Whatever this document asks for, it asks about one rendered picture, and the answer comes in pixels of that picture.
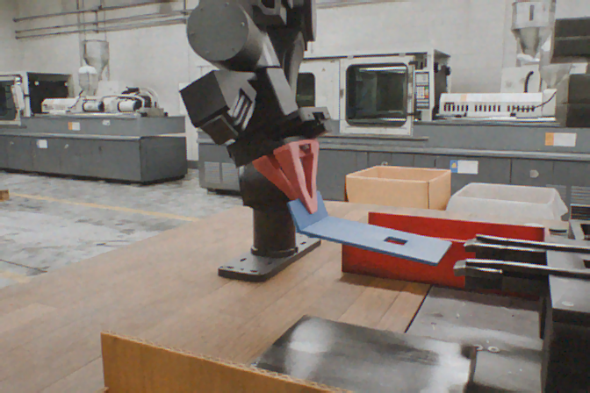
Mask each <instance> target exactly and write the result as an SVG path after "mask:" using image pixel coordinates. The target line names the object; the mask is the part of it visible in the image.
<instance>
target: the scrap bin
mask: <svg viewBox="0 0 590 393"><path fill-rule="evenodd" d="M368 225H376V226H380V227H385V228H389V229H393V230H398V231H402V232H407V233H411V234H415V235H419V236H423V237H429V238H432V239H440V240H445V241H449V242H451V247H450V249H449V251H448V252H447V253H446V254H445V255H444V257H443V258H442V260H441V262H439V264H438V265H437V267H434V266H430V265H427V264H422V263H419V262H414V261H407V259H403V258H400V257H395V256H391V255H387V254H380V253H376V252H372V251H368V250H364V249H360V248H356V247H349V246H345V244H344V245H342V265H341V272H342V273H349V274H355V275H367V276H375V277H380V278H387V279H393V280H401V281H407V282H418V283H425V284H432V285H438V286H445V287H451V288H459V289H468V288H465V287H464V275H460V276H454V273H453V268H454V265H455V263H457V261H461V260H465V259H475V252H471V253H466V252H465V250H464V244H465V242H466V240H468V239H476V234H484V236H490V237H496V238H503V239H517V240H527V241H535V242H545V236H547V237H550V232H549V227H542V226H532V225H512V224H502V223H492V222H480V221H471V220H470V219H460V218H440V217H430V216H419V215H408V214H399V213H388V212H377V211H368ZM469 290H476V291H483V292H489V293H496V294H501V295H508V296H515V297H526V298H534V299H540V296H536V295H530V294H522V293H516V292H510V291H503V290H493V289H469Z"/></svg>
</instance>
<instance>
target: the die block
mask: <svg viewBox="0 0 590 393"><path fill-rule="evenodd" d="M538 313H539V338H540V339H543V359H542V370H541V372H540V384H541V393H590V327H585V326H580V325H568V324H563V323H558V322H552V321H550V319H551V315H550V297H549V287H548V295H547V296H546V297H542V296H540V300H539V312H538Z"/></svg>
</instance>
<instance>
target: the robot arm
mask: <svg viewBox="0 0 590 393"><path fill-rule="evenodd" d="M186 38H187V41H188V43H190V44H189V45H191V49H192V50H193V51H194V53H195V54H197V55H198V56H199V57H201V58H202V59H204V60H205V61H208V62H210V63H211V64H212V65H213V66H215V67H216V68H217V69H218V70H212V71H210V72H209V73H206V74H205V75H202V76H201V77H199V78H198V79H197V80H196V81H195V82H192V83H190V84H189V85H187V86H185V87H184V88H182V89H180V90H179V92H180V95H181V98H182V99H183V103H184V106H185V108H186V111H187V113H188V116H189V118H190V121H191V125H192V126H193V127H194V128H195V129H197V128H199V127H200V128H201V130H202V131H203V132H205V133H206V134H207V135H208V136H209V137H210V139H212V140H213V141H214V143H215V144H216V145H219V146H220V145H222V144H224V143H226V142H228V141H229V140H231V139H233V140H234V142H233V143H231V144H229V145H227V146H226V150H227V154H228V157H229V159H233V161H234V165H235V168H241V171H240V188H241V197H242V202H243V207H249V208H253V240H254V243H252V244H250V250H249V251H247V252H246V253H244V254H241V255H239V256H236V257H234V258H233V259H232V260H230V261H229V262H227V263H225V264H222V265H220V266H218V276H222V277H228V278H234V279H239V280H244V281H250V282H265V281H267V280H268V279H270V278H271V277H272V276H273V275H276V274H278V273H280V271H281V270H283V269H284V268H286V267H288V266H289V265H291V264H292V263H294V262H295V261H297V260H299V259H300V257H302V256H303V255H306V254H308V253H310V252H311V251H313V250H314V249H315V248H316V247H319V246H321V239H318V238H314V237H310V236H306V235H299V234H296V226H295V224H294V222H293V219H292V217H291V214H290V212H289V210H288V208H287V205H286V203H288V202H290V201H293V200H295V199H298V198H299V199H300V201H301V202H302V204H303V205H304V206H305V207H306V209H307V210H308V212H309V213H310V214H312V213H314V212H316V211H317V210H318V204H317V203H316V188H315V176H316V165H318V155H319V142H318V139H315V138H318V137H319V136H321V135H323V134H325V133H327V132H332V131H333V128H332V126H331V123H330V121H328V120H329V119H331V118H332V117H331V115H329V113H328V109H327V106H321V107H302V108H299V109H298V106H297V105H296V102H295V100H296V88H297V79H298V73H299V66H300V63H301V61H302V59H303V58H305V51H308V42H315V38H316V5H315V0H198V5H197V6H196V7H195V8H194V9H193V11H192V12H191V15H190V17H189V19H188V23H186ZM299 159H301V160H302V165H303V168H302V167H301V163H300V160H299Z"/></svg>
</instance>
